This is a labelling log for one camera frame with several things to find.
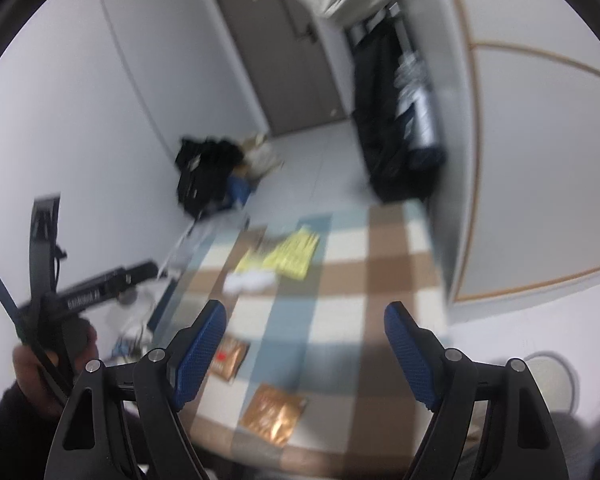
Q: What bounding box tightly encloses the silver grey pouch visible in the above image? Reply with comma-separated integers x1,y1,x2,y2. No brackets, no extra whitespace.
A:
394,52,444,154

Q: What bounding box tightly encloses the grey brown door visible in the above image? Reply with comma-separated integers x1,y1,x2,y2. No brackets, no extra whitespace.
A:
210,0,352,139

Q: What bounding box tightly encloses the yellow packet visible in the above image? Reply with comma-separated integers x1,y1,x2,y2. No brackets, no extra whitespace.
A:
234,227,321,281

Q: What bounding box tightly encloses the person's left hand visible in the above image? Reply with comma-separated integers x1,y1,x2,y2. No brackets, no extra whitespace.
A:
12,322,100,414

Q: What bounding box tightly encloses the blue cloth bag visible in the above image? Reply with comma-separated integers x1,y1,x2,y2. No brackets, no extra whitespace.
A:
227,175,254,209

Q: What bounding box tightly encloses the crumpled white tissue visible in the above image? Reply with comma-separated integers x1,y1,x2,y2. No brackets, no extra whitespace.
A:
223,270,277,295

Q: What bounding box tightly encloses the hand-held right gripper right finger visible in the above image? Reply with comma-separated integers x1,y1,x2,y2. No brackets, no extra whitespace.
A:
383,301,571,480

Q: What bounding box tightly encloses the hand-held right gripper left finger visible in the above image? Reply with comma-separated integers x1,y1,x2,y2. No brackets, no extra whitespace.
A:
45,299,228,480

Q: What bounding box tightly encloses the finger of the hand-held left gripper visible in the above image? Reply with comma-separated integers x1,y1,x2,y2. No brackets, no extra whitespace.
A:
98,259,160,298

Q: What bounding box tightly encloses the white wardrobe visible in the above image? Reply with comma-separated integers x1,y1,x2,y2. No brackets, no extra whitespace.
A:
384,0,600,307

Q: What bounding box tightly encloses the black backpack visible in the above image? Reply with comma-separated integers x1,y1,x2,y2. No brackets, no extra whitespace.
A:
174,136,246,221

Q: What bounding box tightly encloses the checkered mat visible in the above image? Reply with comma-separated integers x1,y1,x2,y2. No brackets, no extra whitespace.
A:
150,200,452,472

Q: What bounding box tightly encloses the person's left forearm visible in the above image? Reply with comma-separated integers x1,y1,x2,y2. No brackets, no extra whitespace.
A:
0,380,70,480

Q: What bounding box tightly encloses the white round object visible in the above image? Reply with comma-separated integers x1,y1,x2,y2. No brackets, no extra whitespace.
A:
521,350,579,417

